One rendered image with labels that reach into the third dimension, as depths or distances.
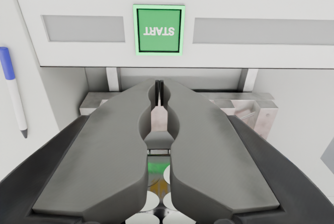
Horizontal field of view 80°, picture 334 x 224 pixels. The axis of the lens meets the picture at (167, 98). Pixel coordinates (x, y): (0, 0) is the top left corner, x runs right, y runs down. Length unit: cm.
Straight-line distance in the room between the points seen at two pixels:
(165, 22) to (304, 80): 37
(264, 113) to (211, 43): 20
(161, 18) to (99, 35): 8
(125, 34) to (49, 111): 16
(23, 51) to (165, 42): 17
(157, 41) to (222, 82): 24
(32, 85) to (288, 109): 51
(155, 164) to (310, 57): 35
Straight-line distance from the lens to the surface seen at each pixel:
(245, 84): 43
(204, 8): 25
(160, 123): 41
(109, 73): 40
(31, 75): 31
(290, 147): 66
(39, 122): 35
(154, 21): 24
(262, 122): 42
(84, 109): 38
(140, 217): 66
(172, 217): 67
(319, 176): 99
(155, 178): 51
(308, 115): 60
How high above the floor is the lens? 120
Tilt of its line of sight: 57 degrees down
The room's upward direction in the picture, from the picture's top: 177 degrees clockwise
